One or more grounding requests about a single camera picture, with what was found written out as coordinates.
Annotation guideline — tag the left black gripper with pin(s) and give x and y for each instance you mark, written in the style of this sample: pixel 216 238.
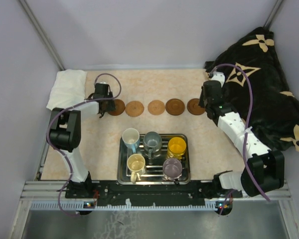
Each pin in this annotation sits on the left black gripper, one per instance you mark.
pixel 111 106

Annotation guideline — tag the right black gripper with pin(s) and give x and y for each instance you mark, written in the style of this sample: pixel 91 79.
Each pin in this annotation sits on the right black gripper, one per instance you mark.
pixel 201 104

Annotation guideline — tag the brown wooden coaster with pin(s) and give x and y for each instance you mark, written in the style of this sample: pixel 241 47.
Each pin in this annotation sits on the brown wooden coaster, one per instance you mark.
pixel 134 108
pixel 175 107
pixel 119 108

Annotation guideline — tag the woven rattan coaster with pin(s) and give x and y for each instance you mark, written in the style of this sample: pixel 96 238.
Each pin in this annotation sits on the woven rattan coaster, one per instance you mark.
pixel 156 107

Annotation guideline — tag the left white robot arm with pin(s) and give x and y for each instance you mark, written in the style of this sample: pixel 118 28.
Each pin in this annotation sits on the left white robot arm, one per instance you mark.
pixel 64 132

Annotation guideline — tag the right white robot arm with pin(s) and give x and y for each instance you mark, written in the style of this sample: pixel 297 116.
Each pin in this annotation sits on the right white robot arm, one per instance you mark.
pixel 264 168

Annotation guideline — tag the white folded cloth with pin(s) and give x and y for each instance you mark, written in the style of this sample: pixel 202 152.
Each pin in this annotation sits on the white folded cloth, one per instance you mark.
pixel 68 89

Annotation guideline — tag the white and blue mug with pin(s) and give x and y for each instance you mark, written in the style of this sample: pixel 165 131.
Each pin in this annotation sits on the white and blue mug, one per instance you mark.
pixel 131 139

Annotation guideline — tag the yellow glass mug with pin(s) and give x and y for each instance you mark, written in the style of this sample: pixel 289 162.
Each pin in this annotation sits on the yellow glass mug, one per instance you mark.
pixel 176 148

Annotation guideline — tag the black floral blanket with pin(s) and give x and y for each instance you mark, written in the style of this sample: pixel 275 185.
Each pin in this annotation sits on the black floral blanket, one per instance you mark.
pixel 252 70

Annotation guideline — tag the grey metal mug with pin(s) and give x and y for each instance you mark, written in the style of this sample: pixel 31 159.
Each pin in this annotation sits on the grey metal mug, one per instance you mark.
pixel 152 143

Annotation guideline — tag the metal tray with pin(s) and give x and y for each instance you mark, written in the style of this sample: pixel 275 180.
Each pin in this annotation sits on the metal tray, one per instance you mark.
pixel 154 173

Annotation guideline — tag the cream mug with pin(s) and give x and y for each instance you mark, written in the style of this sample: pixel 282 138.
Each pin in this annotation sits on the cream mug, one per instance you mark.
pixel 137 165

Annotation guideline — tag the purple mug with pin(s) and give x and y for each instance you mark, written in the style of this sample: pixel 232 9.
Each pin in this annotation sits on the purple mug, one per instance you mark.
pixel 172 169

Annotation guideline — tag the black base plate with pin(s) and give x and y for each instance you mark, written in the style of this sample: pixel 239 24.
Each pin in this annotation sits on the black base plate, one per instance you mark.
pixel 104 188

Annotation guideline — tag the aluminium frame rail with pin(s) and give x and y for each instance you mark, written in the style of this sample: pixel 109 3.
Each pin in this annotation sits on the aluminium frame rail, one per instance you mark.
pixel 48 195

